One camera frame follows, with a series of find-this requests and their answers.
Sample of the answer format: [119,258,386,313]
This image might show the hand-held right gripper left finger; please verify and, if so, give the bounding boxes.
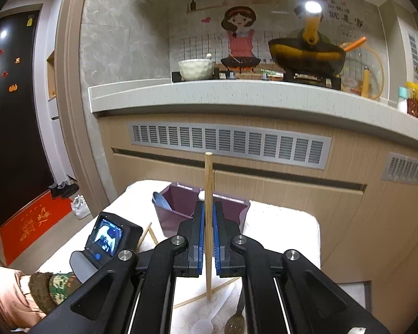
[30,202,205,334]

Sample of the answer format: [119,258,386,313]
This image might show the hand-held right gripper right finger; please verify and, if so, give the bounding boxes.
[213,203,391,334]

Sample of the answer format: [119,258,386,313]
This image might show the purple plastic container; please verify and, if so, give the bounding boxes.
[152,182,250,238]

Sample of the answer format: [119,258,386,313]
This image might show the metal spoon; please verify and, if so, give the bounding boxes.
[224,294,247,334]

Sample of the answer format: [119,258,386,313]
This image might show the person's left forearm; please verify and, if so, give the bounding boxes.
[0,264,82,333]

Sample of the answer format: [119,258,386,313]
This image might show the blue plastic spoon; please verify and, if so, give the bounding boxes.
[152,191,173,215]

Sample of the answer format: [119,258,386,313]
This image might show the white shoes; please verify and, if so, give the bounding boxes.
[71,195,91,220]

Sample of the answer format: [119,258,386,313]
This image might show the white towel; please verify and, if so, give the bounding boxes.
[38,180,322,334]

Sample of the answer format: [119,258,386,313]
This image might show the black shoes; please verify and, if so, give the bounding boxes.
[49,179,79,200]

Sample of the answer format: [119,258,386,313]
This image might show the clear plastic spoon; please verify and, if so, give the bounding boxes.
[190,283,243,334]

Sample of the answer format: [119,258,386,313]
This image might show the red doormat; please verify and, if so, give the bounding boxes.
[0,193,74,266]

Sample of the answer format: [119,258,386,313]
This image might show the stone kitchen counter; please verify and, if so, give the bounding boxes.
[88,78,418,140]

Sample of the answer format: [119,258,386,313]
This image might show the black door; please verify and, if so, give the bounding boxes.
[0,9,54,227]

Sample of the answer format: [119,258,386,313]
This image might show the white ribbed bowl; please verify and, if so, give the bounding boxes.
[178,59,216,82]

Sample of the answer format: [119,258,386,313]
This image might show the orange door decorations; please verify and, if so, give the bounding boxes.
[0,14,37,93]

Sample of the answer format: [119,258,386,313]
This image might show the black gas stove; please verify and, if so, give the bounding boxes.
[172,70,342,89]

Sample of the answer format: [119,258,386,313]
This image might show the short grey vent grille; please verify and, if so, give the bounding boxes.
[381,152,418,186]

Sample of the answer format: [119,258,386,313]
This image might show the orange rimmed glass lid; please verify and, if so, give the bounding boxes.
[341,43,385,100]

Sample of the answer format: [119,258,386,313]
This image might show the white bottle with teal cap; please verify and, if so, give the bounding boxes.
[397,87,409,114]

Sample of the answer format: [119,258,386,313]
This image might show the orange spatula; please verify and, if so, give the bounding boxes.
[339,36,368,53]

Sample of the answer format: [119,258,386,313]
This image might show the black wok with orange handle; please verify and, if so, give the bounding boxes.
[268,2,347,78]

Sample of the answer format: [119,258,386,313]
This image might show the cartoon wall sticker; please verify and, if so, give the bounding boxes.
[186,0,382,77]

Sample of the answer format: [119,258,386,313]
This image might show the yellow handled utensil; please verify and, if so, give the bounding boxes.
[361,66,371,97]

